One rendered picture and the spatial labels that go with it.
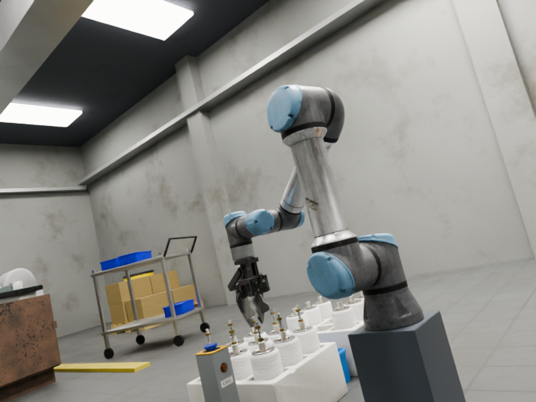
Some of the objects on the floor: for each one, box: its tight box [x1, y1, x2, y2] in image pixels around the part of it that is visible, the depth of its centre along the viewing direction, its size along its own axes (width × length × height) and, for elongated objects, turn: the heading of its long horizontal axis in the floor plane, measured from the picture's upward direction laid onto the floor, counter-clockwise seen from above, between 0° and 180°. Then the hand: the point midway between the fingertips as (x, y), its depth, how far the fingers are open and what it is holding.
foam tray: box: [187, 342, 348, 402], centre depth 146 cm, size 39×39×18 cm
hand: (254, 321), depth 133 cm, fingers open, 3 cm apart
